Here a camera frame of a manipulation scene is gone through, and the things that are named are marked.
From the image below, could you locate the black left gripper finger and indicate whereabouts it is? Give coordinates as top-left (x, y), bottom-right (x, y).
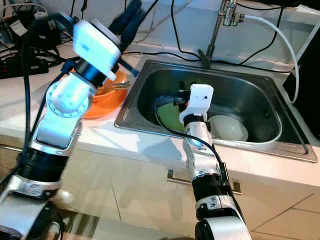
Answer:
top-left (127, 14), bottom-right (147, 47)
top-left (120, 1), bottom-right (142, 26)

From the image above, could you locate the orange bowl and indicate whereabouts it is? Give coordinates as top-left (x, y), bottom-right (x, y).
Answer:
top-left (89, 69), bottom-right (129, 101)

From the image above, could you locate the white bowl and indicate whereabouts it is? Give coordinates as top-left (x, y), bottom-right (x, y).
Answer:
top-left (207, 115), bottom-right (250, 142)

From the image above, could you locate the stainless steel sink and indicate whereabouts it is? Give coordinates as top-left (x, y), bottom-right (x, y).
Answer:
top-left (114, 59), bottom-right (318, 163)

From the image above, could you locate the metal faucet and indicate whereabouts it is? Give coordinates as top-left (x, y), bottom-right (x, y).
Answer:
top-left (197, 0), bottom-right (246, 68)

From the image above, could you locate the large black power adapter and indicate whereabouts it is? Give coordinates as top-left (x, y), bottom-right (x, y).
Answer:
top-left (5, 11), bottom-right (59, 48)

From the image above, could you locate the black power strip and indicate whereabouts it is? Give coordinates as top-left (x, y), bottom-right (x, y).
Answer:
top-left (0, 50), bottom-right (53, 79)

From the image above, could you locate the black appliance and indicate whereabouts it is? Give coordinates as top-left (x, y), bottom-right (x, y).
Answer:
top-left (282, 32), bottom-right (320, 143)

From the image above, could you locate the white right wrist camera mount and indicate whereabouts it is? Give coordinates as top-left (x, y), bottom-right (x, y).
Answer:
top-left (179, 84), bottom-right (214, 125)

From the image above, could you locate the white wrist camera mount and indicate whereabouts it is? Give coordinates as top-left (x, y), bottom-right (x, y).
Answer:
top-left (179, 84), bottom-right (214, 125)
top-left (72, 19), bottom-right (123, 81)

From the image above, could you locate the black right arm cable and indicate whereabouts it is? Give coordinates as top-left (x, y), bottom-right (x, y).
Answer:
top-left (154, 92), bottom-right (231, 186)

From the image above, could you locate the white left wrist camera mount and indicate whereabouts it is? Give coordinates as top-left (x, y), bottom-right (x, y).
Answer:
top-left (72, 19), bottom-right (123, 81)

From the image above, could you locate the black power cable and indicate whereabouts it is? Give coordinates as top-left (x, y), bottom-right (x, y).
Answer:
top-left (169, 0), bottom-right (206, 57)
top-left (240, 0), bottom-right (288, 66)

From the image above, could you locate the white hose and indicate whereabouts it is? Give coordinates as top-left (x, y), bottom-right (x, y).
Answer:
top-left (242, 14), bottom-right (302, 105)

